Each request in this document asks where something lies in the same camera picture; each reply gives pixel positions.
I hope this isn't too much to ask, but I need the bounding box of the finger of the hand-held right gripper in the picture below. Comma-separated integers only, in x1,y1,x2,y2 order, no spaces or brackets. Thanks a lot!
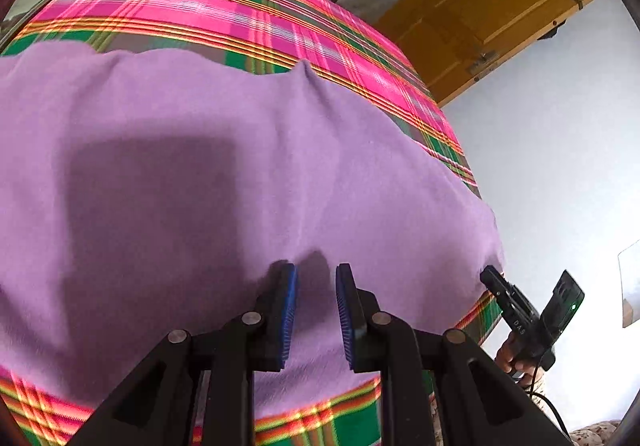
480,266,527,317

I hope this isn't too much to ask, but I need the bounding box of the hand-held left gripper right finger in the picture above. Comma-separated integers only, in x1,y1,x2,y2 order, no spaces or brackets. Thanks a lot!
334,262,573,446

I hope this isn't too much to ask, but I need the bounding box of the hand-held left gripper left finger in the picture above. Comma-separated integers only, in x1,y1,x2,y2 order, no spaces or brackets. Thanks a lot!
67,263,298,446

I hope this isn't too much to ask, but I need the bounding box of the purple fleece garment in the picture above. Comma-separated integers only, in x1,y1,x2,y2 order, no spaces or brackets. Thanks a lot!
0,48,505,407

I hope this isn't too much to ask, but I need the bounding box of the person's right hand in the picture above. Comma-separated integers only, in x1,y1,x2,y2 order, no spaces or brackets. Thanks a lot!
495,333,539,385

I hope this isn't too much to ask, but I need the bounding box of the person's floral clothing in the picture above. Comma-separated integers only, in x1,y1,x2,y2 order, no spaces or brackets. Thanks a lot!
570,418,622,446

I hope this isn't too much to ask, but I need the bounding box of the wooden door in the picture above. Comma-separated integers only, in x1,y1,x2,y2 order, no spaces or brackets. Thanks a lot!
372,0,606,109

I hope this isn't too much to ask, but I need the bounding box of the pink green plaid bedsheet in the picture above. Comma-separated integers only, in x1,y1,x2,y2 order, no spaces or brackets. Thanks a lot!
0,0,503,446

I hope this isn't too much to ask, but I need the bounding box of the metal door handle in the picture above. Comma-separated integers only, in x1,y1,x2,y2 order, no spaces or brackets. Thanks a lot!
465,50,501,74

